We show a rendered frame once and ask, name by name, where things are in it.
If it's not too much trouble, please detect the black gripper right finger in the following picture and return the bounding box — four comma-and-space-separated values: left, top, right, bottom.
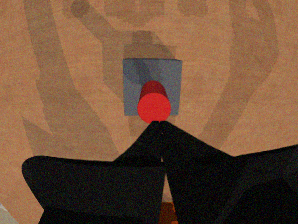
160, 121, 298, 224

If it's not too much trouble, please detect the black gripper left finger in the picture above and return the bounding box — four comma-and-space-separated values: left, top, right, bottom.
21, 121, 166, 224

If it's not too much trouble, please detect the red cylinder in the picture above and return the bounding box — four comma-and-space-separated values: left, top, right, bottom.
138, 80, 170, 124

